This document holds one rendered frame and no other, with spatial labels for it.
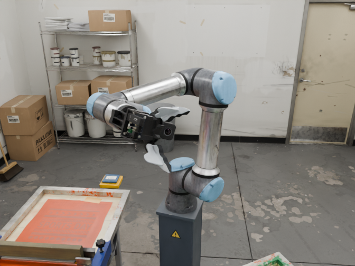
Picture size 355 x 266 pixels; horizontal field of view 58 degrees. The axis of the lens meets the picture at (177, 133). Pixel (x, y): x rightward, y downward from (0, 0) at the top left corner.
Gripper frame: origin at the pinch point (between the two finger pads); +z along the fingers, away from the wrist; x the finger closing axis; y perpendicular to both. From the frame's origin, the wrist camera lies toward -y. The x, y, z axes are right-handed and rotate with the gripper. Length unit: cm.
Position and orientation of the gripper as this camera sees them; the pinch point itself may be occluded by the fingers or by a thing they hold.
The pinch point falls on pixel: (183, 142)
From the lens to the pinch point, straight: 73.9
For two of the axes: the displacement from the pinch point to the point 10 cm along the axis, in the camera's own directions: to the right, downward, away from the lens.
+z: 6.8, 3.0, -6.6
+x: 2.9, -9.5, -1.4
